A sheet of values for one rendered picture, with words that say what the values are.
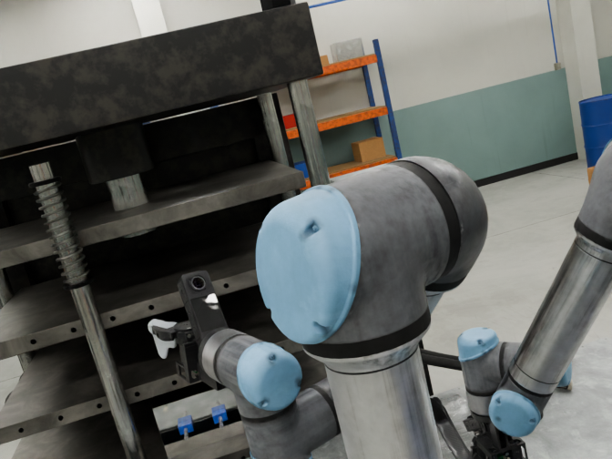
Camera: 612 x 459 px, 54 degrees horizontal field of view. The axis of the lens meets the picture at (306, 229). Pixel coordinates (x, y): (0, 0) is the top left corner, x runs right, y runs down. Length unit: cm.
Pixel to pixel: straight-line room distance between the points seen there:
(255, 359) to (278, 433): 11
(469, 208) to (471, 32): 822
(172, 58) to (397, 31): 675
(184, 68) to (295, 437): 114
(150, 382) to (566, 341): 132
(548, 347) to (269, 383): 43
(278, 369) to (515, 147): 836
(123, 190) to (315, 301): 166
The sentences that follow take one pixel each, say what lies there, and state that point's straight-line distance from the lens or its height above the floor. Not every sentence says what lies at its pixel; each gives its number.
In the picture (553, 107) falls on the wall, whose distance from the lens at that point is 930.
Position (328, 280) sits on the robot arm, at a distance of 45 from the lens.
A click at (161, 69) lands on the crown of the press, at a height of 191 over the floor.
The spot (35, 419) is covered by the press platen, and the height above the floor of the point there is 103.
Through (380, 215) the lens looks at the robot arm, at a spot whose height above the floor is 166.
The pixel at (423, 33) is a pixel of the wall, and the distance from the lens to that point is 846.
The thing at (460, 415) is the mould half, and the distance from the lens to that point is 161.
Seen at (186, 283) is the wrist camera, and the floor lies 154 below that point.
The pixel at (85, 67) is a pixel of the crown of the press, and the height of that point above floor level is 196.
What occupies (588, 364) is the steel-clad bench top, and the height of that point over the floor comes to 80.
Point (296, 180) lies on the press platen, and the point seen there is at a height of 152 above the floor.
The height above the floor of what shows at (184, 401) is 95.
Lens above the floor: 176
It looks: 12 degrees down
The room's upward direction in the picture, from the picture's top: 14 degrees counter-clockwise
